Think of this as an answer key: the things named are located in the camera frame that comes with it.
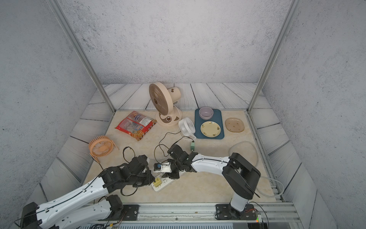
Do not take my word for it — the small white fan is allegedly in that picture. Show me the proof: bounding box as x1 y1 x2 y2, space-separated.
178 117 196 140

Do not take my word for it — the red snack bag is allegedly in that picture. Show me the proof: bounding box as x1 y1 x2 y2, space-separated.
115 111 157 141

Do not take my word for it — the teal tray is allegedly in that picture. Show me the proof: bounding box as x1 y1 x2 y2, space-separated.
194 109 225 140

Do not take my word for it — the brown glass plate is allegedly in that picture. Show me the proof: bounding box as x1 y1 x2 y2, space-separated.
225 117 245 133

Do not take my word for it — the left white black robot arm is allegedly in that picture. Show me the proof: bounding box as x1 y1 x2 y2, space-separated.
14 155 154 229

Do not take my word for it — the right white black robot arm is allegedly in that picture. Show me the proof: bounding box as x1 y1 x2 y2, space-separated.
167 144 261 212

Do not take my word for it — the orange small fan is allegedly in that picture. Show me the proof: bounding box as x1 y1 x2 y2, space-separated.
88 135 119 164

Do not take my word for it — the beige desk fan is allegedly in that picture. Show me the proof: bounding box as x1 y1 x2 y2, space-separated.
149 82 183 127

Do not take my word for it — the yellow plug adapter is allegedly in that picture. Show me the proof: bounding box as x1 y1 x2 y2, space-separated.
153 177 162 188

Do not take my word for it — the yellow round plate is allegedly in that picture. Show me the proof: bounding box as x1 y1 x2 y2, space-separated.
200 121 221 138

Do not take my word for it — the purple bowl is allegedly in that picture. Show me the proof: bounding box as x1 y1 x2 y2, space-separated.
199 107 214 120

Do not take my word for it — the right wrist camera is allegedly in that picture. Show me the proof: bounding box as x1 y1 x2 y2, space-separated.
153 162 172 173

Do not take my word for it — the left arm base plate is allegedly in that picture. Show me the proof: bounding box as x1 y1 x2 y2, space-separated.
115 205 140 221

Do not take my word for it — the power strip white cable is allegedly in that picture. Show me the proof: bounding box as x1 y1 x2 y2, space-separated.
228 141 285 198

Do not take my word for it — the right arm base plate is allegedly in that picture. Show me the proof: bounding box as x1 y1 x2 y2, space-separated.
215 204 258 221

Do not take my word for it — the aluminium mounting rail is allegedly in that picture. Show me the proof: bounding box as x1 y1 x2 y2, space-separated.
51 202 304 229

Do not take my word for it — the left aluminium frame post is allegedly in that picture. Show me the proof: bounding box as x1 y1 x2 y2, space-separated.
47 0 117 114

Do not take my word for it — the aluminium frame post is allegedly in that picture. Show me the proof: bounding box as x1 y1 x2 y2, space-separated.
47 0 117 114
247 0 301 113

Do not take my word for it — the right aluminium frame post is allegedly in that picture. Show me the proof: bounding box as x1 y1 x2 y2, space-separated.
247 0 301 113

